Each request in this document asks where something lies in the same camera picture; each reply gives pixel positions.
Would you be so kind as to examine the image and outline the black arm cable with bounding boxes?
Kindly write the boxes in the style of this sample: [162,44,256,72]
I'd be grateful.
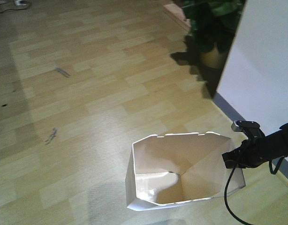
[224,156,285,225]

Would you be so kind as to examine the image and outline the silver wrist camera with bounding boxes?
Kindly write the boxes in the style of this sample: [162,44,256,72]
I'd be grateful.
[231,120,260,132]

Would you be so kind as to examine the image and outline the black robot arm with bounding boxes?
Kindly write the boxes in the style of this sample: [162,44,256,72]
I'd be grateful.
[222,120,288,169]

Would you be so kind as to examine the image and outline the green potted plant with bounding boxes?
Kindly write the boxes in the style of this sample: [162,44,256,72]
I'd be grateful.
[181,0,246,69]

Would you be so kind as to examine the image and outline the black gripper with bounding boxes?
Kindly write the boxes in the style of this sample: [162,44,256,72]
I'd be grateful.
[222,140,264,169]

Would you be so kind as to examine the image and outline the white trash bin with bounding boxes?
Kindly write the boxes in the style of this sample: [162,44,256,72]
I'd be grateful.
[125,132,245,211]

